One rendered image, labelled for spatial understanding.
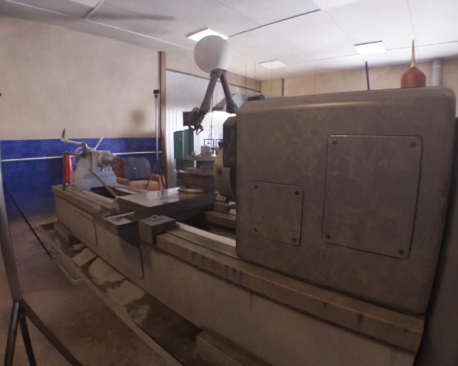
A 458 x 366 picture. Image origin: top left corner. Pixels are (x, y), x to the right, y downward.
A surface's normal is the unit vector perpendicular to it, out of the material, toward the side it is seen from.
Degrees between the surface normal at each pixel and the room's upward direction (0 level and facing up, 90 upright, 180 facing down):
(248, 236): 90
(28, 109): 90
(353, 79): 90
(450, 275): 90
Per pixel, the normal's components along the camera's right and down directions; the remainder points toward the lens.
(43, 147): 0.76, 0.10
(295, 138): -0.66, 0.11
